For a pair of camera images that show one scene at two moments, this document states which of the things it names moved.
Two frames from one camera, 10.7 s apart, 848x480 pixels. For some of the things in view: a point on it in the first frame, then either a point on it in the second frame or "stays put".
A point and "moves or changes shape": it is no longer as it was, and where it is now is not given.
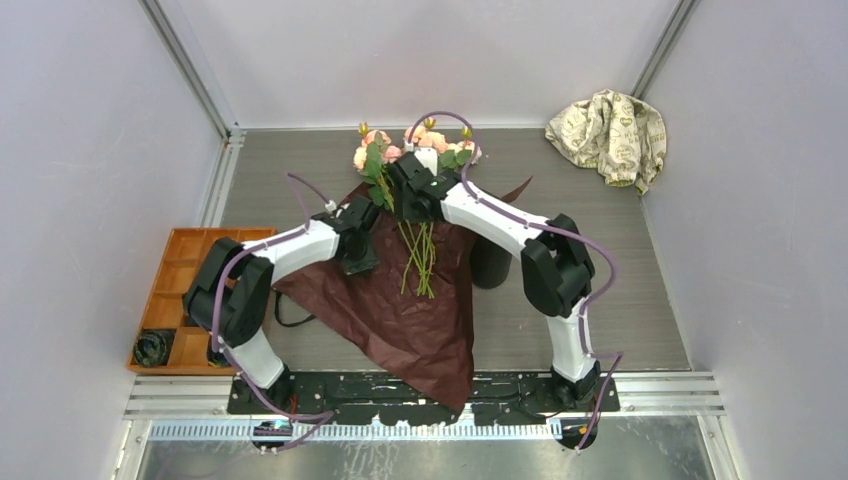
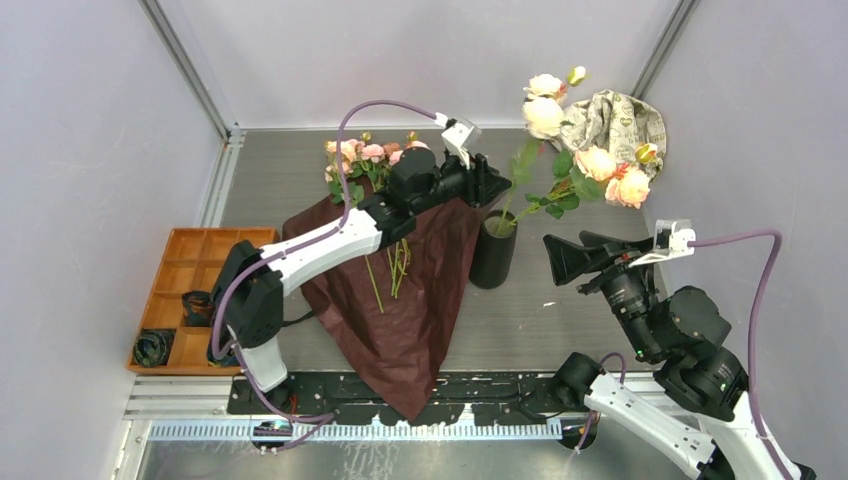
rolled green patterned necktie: (153, 347) stays put
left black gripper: (364, 264) to (482, 182)
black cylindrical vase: (490, 264) stays put
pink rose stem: (375, 158) moves or changes shape
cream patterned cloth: (613, 132) stays put
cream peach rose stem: (419, 269) to (558, 180)
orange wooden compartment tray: (163, 306) stays put
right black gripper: (403, 211) to (566, 257)
